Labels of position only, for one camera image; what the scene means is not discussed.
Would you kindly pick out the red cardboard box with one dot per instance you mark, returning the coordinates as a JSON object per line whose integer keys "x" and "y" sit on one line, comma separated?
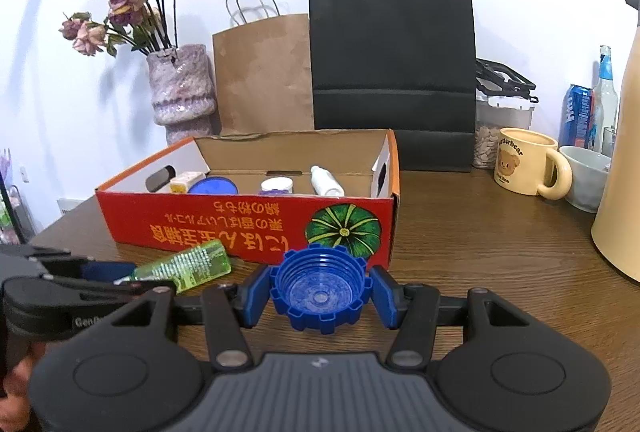
{"x": 200, "y": 222}

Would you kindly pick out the white bowl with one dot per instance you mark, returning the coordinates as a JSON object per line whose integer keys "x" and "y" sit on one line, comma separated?
{"x": 585, "y": 177}

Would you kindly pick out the purple notched bottle cap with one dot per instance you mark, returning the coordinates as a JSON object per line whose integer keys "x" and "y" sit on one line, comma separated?
{"x": 276, "y": 186}

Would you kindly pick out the brown paper bag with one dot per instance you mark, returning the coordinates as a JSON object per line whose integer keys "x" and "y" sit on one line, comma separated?
{"x": 265, "y": 77}

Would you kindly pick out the black paper bag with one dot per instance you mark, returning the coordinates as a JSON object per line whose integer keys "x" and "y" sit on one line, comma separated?
{"x": 390, "y": 47}

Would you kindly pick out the yellow thermos jug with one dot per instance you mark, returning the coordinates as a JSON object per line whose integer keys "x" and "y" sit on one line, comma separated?
{"x": 620, "y": 172}

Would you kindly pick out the glass bottle blue label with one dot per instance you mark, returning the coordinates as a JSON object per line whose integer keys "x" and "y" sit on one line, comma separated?
{"x": 605, "y": 97}

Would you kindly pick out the small bottle with blue cap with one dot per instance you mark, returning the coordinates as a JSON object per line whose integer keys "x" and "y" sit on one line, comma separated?
{"x": 215, "y": 188}

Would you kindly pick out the pink ceramic vase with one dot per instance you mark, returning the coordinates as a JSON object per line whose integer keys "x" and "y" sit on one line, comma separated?
{"x": 182, "y": 82}

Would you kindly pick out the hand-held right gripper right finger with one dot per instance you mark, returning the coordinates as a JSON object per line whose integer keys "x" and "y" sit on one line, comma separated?
{"x": 382, "y": 297}

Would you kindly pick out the green spray bottle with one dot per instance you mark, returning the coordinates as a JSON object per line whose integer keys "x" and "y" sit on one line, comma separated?
{"x": 200, "y": 262}

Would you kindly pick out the clear container with black lid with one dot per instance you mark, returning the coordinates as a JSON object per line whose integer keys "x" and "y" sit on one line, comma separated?
{"x": 492, "y": 122}

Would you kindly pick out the white dropper bottle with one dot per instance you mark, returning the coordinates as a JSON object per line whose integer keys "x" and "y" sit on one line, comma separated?
{"x": 322, "y": 182}

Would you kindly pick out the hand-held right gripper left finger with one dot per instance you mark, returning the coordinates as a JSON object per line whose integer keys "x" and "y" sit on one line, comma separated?
{"x": 257, "y": 294}

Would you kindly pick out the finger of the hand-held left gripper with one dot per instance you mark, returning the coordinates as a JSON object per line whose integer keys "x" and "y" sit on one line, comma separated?
{"x": 107, "y": 271}
{"x": 100, "y": 289}

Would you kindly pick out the blue soda can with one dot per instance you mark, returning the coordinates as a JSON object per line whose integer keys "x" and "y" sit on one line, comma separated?
{"x": 577, "y": 117}

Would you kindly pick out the yellow bear mug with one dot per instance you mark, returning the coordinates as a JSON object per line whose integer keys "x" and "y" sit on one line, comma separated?
{"x": 520, "y": 162}

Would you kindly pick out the blue notched bottle cap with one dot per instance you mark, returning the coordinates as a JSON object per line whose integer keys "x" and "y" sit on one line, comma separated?
{"x": 320, "y": 292}

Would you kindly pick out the person's left hand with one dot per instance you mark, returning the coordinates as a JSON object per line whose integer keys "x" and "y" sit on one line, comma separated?
{"x": 15, "y": 407}

